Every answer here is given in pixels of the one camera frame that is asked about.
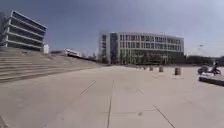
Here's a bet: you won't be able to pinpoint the banded glass building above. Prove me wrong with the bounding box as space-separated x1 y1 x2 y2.
0 9 48 53

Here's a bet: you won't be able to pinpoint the row of trees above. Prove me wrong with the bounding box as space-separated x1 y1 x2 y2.
184 54 224 67

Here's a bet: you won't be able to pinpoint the large white windowed building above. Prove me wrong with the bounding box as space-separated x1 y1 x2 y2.
98 31 186 66

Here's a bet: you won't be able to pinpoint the low white building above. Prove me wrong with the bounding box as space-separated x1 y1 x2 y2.
51 48 83 58

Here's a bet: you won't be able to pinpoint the pale concrete slab plaza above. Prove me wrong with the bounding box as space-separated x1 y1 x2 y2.
0 65 224 128

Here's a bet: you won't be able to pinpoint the wide concrete steps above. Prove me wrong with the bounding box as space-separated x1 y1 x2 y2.
0 47 101 84

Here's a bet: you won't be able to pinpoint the low concrete kerb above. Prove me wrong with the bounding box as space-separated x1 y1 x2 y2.
198 72 224 88

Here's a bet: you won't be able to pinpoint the person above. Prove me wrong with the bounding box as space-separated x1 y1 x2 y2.
212 60 220 72

